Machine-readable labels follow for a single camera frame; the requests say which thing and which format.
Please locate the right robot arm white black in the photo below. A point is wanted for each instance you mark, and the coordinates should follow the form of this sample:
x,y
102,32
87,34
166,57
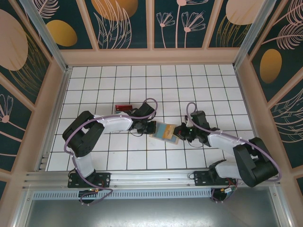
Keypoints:
x,y
225,143

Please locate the grey metal sheet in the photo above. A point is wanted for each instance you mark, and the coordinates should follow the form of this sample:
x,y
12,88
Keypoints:
x,y
151,212

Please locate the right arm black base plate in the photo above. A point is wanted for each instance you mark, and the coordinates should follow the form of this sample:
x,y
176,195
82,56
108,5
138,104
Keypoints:
x,y
201,178

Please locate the red card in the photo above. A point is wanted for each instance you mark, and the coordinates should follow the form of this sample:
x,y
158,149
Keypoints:
x,y
123,107

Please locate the gold patterned card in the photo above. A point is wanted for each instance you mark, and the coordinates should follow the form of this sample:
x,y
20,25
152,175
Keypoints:
x,y
169,132

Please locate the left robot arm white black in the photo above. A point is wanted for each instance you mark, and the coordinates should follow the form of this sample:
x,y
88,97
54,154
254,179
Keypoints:
x,y
113,124

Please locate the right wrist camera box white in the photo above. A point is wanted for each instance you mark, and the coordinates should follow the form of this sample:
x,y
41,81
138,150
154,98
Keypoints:
x,y
187,119

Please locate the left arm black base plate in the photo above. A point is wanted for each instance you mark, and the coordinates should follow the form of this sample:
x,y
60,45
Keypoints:
x,y
104,179

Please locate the clear acrylic card stand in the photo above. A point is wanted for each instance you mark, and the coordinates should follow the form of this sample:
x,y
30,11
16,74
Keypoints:
x,y
115,111

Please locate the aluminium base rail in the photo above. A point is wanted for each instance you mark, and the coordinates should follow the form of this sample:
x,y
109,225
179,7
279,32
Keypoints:
x,y
151,177

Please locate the beige card holder wallet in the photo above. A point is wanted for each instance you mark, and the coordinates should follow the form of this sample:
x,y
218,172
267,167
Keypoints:
x,y
161,131

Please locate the aluminium corner post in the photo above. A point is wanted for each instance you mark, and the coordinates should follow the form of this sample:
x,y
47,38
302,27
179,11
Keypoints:
x,y
47,35
251,35

